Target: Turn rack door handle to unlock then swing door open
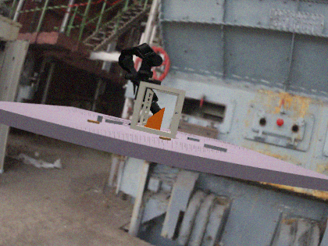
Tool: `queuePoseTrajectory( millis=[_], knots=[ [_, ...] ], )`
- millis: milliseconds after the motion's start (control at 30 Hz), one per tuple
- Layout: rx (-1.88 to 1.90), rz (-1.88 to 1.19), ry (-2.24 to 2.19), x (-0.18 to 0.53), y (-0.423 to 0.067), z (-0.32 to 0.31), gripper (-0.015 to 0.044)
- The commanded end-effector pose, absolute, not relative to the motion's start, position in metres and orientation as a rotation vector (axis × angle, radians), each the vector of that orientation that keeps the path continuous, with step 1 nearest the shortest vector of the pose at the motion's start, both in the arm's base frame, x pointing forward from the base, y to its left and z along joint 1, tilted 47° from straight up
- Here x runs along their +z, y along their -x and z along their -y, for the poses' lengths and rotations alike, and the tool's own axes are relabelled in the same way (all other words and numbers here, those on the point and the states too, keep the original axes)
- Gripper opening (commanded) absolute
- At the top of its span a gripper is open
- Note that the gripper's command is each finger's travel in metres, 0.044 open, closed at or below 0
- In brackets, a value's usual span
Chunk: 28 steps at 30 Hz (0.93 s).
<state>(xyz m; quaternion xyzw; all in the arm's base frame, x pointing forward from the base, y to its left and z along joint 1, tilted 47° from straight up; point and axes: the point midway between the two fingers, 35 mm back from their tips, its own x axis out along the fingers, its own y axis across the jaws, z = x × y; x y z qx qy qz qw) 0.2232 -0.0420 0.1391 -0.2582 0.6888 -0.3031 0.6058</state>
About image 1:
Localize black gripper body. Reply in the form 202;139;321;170
125;66;161;85

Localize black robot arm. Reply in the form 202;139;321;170
119;43;162;115

